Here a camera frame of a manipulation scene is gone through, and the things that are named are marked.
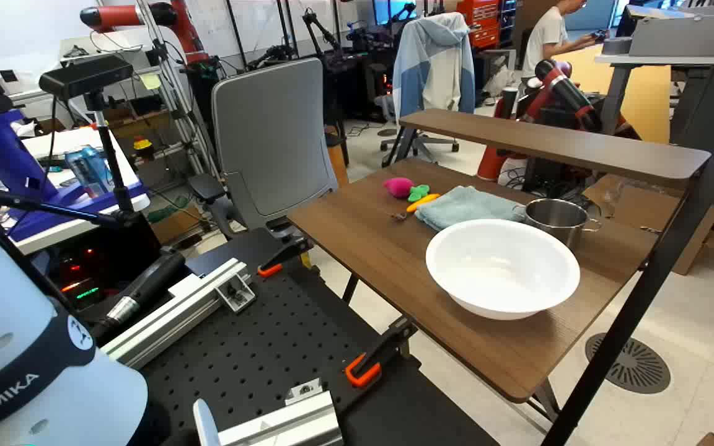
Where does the white plastic basin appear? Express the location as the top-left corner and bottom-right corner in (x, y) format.
(424, 218), (580, 321)

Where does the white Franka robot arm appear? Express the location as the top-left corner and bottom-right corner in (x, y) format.
(0, 192), (148, 446)

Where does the pink ball toy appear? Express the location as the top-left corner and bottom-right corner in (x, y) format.
(383, 177), (411, 199)

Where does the green toy piece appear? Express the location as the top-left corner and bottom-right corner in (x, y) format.
(407, 183), (432, 203)

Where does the light blue folded towel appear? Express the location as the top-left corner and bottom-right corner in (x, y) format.
(416, 187), (525, 231)

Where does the far orange black clamp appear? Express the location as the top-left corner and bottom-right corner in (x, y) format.
(257, 239), (311, 278)

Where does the orange black clamp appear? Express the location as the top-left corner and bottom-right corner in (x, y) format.
(341, 317), (416, 389)
(257, 239), (311, 278)

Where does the black perforated breadboard table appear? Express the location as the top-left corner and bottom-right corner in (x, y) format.
(139, 261), (497, 446)

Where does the grey office chair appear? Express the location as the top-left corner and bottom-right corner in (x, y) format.
(210, 59), (337, 229)

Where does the near orange black clamp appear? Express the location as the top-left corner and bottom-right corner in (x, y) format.
(341, 317), (416, 389)

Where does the chair with blue jacket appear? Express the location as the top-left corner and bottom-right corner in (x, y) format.
(380, 11), (477, 168)

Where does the red Baxter robot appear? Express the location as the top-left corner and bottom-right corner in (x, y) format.
(475, 59), (603, 187)

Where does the seated person in light shirt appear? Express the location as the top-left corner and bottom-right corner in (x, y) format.
(521, 0), (595, 78)

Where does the round floor drain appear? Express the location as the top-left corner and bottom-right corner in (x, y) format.
(605, 338), (672, 395)

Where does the wooden raised shelf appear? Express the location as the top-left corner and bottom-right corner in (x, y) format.
(402, 110), (712, 181)

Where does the yellow handled spoon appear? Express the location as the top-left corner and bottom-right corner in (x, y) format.
(392, 193), (442, 221)

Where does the aluminium extrusion rail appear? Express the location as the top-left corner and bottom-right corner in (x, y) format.
(101, 259), (256, 370)

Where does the black camera on tripod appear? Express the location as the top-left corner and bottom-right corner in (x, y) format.
(39, 54), (133, 215)

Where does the black table leg frame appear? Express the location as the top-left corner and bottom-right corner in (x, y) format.
(539, 159), (714, 446)

